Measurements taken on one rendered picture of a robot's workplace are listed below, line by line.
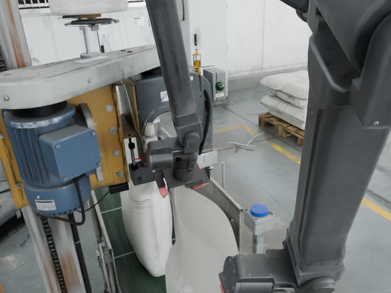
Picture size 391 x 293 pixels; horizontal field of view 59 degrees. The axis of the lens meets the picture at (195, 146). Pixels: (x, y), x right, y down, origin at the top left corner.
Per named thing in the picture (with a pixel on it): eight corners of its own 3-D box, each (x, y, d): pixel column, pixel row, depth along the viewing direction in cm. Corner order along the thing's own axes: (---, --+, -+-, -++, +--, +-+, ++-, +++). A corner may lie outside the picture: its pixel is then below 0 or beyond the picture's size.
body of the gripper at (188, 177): (160, 171, 96) (162, 156, 90) (194, 163, 99) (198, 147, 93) (168, 191, 92) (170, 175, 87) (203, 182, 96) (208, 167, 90)
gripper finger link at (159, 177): (152, 188, 101) (153, 170, 94) (175, 182, 104) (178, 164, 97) (159, 208, 98) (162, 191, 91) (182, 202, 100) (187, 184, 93)
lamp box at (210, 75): (226, 99, 112) (225, 71, 108) (213, 101, 110) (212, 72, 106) (215, 93, 118) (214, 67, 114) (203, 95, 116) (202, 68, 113)
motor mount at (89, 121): (109, 181, 84) (98, 118, 77) (81, 188, 82) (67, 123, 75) (92, 140, 108) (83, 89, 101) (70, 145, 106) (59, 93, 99)
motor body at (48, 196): (97, 210, 85) (78, 114, 75) (30, 228, 80) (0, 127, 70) (89, 182, 98) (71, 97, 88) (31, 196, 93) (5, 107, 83)
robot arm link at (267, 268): (341, 286, 45) (320, 226, 50) (259, 286, 42) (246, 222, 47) (298, 313, 54) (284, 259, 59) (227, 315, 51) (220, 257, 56)
